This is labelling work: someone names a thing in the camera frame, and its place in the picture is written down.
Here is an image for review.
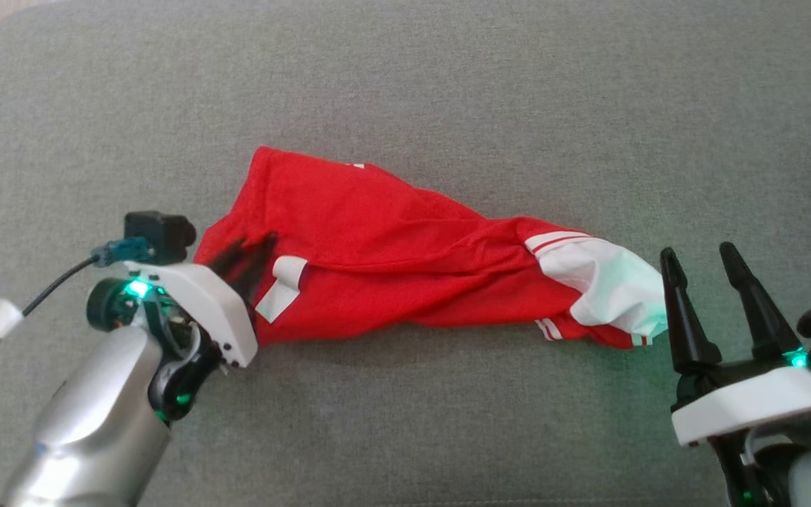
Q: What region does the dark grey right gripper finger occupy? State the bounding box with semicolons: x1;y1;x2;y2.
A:
660;246;722;375
719;242;801;361

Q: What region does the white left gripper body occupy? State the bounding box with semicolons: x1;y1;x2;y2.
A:
124;261;259;369

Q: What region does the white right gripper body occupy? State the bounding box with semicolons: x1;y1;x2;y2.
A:
670;351;811;449

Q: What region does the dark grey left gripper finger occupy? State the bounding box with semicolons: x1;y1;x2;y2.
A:
208;237;249;277
236;232;280;308

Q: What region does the red and white basketball jersey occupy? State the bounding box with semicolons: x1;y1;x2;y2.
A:
194;146;669;350

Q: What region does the large grey sofa seat cushion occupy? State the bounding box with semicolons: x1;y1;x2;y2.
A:
0;0;811;507

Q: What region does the thin black cable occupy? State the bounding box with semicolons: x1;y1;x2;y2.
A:
0;237;154;382

